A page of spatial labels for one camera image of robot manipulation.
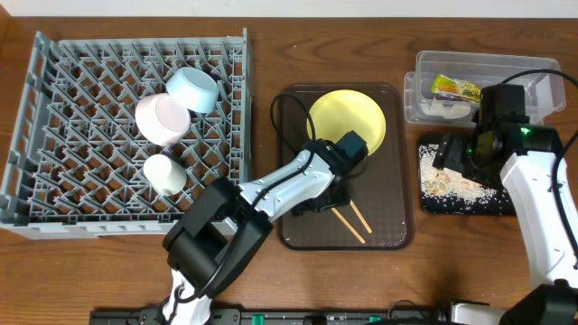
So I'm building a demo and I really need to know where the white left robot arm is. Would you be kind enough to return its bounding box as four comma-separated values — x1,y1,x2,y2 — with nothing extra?
157,131,368,324

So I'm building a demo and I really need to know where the wooden chopstick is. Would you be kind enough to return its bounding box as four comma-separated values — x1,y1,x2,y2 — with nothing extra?
350,200,373,234
331,208,366,244

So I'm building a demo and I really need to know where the green yellow snack wrapper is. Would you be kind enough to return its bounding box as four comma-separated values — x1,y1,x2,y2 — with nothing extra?
431,74,481,103

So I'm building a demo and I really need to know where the clear plastic bin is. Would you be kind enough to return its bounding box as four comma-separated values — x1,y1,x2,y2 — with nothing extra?
404,51,566,128

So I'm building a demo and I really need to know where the spilled rice waste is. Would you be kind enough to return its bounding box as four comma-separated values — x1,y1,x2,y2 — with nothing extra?
418,144,498,205

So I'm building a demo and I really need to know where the white bowl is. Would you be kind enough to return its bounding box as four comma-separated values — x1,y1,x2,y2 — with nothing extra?
135,93,191,146

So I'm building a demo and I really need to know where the black food waste tray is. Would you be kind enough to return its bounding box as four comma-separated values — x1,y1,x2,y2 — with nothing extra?
417,134,516,216

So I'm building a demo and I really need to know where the clear plastic wrap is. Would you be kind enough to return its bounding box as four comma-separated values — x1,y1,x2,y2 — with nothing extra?
420,100,471,119

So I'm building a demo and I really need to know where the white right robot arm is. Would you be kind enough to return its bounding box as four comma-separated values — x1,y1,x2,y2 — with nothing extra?
433,83,577,324

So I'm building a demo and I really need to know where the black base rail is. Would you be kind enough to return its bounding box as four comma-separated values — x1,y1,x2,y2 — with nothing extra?
89,308,450,325

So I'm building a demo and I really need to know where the dark brown serving tray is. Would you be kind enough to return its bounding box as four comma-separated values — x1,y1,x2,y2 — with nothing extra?
276,83,414,251

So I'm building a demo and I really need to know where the white cup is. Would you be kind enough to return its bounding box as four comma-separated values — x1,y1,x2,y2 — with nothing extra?
143,154,187,196

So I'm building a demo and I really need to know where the light blue bowl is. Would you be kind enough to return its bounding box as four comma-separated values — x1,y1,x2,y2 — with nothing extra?
166,67,219,114

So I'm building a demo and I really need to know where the yellow plate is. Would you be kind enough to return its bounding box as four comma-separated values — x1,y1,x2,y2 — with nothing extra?
310,89,387,155

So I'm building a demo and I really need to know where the grey dishwasher rack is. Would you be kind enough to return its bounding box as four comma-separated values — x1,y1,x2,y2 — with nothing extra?
1,33,252,240

